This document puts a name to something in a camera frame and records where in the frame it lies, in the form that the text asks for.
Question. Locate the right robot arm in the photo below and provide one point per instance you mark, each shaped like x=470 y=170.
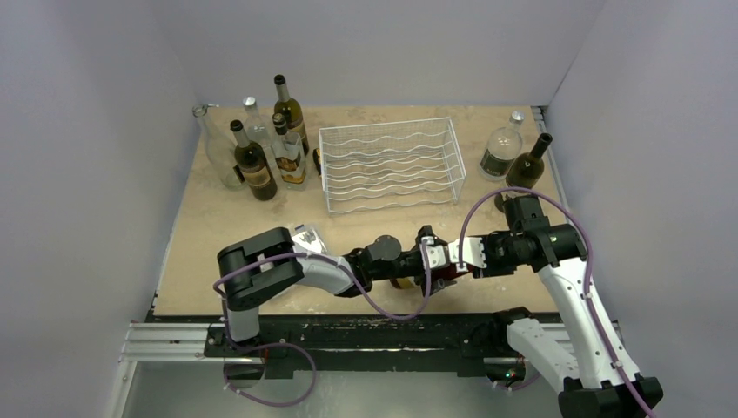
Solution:
x=597 y=377

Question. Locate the white wire wine rack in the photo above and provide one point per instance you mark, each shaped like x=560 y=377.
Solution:
x=388 y=165

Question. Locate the dark bottle silver collar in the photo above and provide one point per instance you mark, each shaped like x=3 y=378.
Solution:
x=252 y=164

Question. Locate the small dark bottle gold cap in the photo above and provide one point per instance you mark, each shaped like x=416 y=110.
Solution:
x=289 y=153

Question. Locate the dark green bottle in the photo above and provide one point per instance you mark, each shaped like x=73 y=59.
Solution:
x=528 y=167

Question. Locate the clear plastic parts box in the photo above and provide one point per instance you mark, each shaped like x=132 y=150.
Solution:
x=308 y=238

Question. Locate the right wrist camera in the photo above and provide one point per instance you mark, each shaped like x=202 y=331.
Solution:
x=467 y=253

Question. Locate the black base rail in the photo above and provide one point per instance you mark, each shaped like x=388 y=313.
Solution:
x=466 y=344

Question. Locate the dark labelled wine bottle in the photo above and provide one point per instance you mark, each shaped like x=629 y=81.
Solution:
x=292 y=111

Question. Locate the clear bottle silver cap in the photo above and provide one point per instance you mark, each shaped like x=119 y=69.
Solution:
x=259 y=131

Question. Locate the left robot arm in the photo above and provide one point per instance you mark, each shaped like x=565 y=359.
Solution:
x=255 y=270

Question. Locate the tall clear bottle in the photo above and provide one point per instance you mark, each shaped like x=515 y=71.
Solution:
x=219 y=149

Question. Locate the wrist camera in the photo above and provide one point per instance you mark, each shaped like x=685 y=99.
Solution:
x=467 y=253
x=436 y=252

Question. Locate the black handled screwdriver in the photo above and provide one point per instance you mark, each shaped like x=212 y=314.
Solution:
x=316 y=158

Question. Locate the red bottle gold foil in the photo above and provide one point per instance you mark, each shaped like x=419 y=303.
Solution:
x=441 y=278

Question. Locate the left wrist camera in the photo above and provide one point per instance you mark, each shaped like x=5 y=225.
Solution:
x=436 y=252

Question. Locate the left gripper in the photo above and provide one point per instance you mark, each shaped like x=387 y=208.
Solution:
x=435 y=284

